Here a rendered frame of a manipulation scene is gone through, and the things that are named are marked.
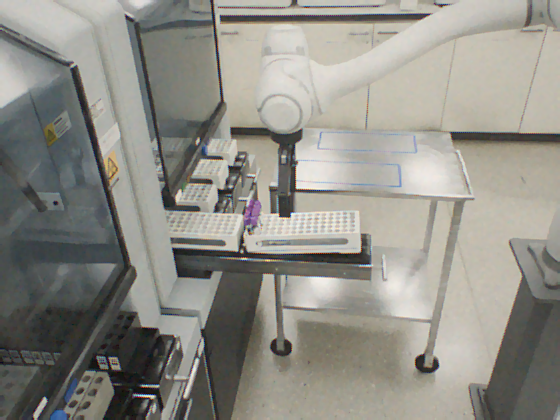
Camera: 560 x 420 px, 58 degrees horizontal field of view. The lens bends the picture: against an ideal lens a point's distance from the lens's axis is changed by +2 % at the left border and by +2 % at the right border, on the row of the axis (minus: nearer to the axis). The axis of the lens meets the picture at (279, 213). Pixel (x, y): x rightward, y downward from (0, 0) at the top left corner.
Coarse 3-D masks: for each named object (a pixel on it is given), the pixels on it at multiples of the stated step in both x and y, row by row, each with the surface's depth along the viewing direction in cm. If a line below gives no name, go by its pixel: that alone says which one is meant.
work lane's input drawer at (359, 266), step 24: (360, 240) 133; (192, 264) 134; (216, 264) 133; (240, 264) 132; (264, 264) 131; (288, 264) 130; (312, 264) 129; (336, 264) 128; (360, 264) 127; (384, 264) 135
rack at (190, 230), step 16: (176, 224) 134; (192, 224) 135; (208, 224) 134; (224, 224) 134; (240, 224) 134; (176, 240) 137; (192, 240) 137; (208, 240) 137; (224, 240) 130; (240, 240) 134
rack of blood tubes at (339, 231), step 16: (272, 224) 132; (288, 224) 132; (304, 224) 130; (320, 224) 129; (336, 224) 128; (352, 224) 127; (256, 240) 129; (272, 240) 132; (288, 240) 134; (304, 240) 133; (320, 240) 132; (336, 240) 131; (352, 240) 125
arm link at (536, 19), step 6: (534, 0) 93; (540, 0) 93; (546, 0) 91; (534, 6) 94; (540, 6) 94; (546, 6) 92; (534, 12) 95; (540, 12) 95; (546, 12) 93; (534, 18) 96; (540, 18) 96; (546, 18) 94; (528, 24) 97; (534, 24) 98; (540, 24) 98; (546, 24) 96; (552, 24) 94
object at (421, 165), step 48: (336, 144) 180; (384, 144) 178; (432, 144) 177; (336, 192) 155; (384, 192) 152; (432, 192) 151; (288, 288) 197; (336, 288) 196; (384, 288) 195; (432, 336) 183
